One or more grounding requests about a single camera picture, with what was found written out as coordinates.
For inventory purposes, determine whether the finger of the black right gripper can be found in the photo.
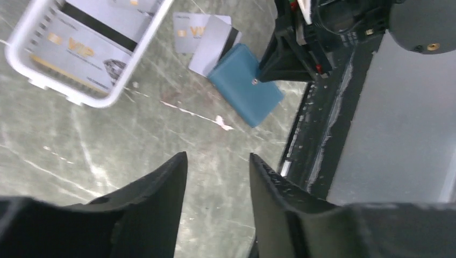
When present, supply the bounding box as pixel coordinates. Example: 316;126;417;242
257;21;321;82

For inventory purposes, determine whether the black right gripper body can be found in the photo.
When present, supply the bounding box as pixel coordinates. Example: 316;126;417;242
274;1;393;78

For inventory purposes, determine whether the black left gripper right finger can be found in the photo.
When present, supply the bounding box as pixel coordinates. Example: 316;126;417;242
249;154;455;257

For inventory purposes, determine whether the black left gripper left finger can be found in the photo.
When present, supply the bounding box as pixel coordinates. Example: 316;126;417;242
1;152;188;257

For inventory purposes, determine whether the blue card holder wallet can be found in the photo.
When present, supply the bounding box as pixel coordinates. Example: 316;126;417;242
208;44;283;128

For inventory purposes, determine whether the white printed VIP card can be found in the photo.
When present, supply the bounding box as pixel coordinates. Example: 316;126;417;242
173;12;232;54

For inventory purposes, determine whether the white plastic basket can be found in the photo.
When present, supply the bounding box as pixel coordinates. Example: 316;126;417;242
5;1;172;108

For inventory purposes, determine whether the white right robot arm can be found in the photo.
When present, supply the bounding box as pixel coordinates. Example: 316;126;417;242
256;1;455;82

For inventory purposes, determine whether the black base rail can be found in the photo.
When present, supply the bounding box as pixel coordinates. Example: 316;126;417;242
277;36;383;199

